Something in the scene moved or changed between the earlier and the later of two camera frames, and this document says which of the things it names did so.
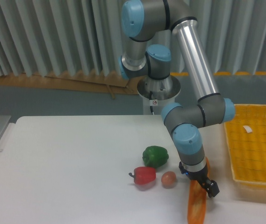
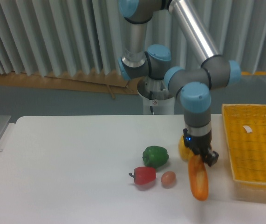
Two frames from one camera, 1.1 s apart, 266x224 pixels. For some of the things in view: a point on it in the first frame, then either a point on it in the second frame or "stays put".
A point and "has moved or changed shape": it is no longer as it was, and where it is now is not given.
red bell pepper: (144, 175) stays put
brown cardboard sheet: (113, 82) stays put
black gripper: (201, 176) → (200, 145)
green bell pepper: (155, 156) stays put
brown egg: (168, 179) stays put
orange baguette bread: (197, 200) has moved or changed shape
